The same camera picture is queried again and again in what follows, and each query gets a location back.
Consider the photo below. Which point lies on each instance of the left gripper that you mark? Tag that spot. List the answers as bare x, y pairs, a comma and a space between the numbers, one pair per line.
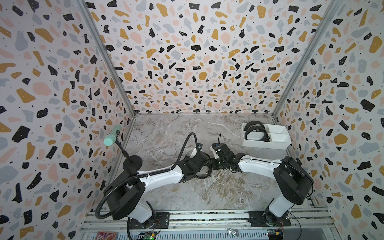
188, 159

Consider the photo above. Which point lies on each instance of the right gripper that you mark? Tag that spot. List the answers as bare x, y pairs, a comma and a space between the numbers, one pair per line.
213, 163

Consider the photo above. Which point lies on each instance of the long black belt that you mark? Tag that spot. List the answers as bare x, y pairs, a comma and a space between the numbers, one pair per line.
204, 172
257, 133

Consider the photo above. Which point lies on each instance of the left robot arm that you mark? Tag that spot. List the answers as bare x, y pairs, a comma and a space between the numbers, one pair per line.
125, 192

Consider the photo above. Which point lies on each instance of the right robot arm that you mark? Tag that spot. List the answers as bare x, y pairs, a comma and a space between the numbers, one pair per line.
293, 181

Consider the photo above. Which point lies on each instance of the white divided storage box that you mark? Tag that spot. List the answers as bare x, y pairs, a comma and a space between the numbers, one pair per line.
279, 138

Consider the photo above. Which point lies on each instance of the black microphone stand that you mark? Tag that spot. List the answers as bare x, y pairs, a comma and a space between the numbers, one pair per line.
131, 164

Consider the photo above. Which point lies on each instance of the crumpled foil wrapper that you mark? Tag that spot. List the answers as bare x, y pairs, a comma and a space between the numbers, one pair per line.
233, 232

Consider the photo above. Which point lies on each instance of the green foam microphone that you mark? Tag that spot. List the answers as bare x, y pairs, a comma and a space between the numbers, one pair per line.
112, 137

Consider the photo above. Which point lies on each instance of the pink printed card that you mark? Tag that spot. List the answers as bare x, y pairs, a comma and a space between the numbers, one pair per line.
106, 235

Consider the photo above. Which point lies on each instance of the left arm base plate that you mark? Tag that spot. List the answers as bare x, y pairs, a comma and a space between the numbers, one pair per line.
160, 220

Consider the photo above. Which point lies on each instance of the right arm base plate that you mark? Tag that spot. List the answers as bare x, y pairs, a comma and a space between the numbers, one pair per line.
267, 219

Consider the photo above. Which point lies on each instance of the aluminium rail frame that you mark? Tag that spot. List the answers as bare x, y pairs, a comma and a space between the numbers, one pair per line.
306, 224

